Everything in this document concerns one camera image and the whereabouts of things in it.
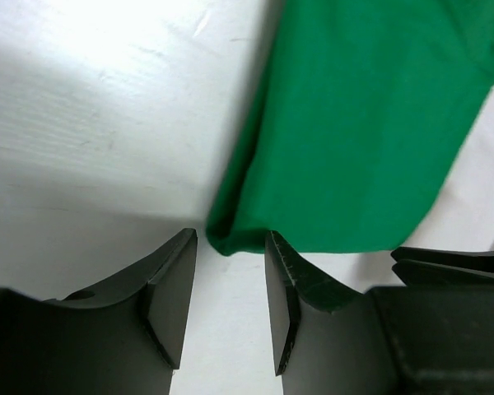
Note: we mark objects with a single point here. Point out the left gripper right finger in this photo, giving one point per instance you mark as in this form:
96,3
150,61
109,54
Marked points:
327,338

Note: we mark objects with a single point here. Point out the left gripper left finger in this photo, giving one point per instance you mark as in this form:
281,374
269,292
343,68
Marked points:
125,334

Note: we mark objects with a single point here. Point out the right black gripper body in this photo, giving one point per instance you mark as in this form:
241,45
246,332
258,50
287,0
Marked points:
429,267

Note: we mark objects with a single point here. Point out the green t shirt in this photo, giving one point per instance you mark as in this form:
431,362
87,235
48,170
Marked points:
359,115

